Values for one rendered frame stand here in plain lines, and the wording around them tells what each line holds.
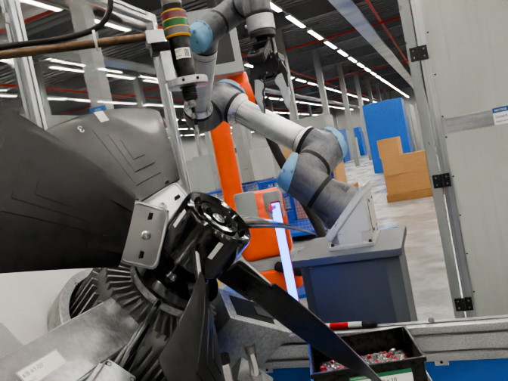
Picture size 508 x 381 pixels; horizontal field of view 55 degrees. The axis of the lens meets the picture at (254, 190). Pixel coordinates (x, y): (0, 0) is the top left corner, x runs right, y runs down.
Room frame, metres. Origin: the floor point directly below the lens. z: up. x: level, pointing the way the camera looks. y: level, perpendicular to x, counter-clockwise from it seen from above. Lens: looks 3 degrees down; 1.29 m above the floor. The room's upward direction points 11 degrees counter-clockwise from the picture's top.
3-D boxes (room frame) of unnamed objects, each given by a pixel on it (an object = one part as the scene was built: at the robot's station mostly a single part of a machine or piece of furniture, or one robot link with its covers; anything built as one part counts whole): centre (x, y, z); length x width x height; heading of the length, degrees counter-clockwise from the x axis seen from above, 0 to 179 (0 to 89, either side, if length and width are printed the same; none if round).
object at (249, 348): (0.81, 0.06, 0.96); 0.02 x 0.02 x 0.06
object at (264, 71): (1.35, -0.11, 1.57); 0.09 x 0.08 x 0.12; 160
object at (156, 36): (0.85, 0.08, 1.49); 0.09 x 0.07 x 0.10; 105
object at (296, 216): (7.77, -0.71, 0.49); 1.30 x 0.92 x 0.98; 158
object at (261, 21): (1.35, -0.10, 1.65); 0.08 x 0.08 x 0.05
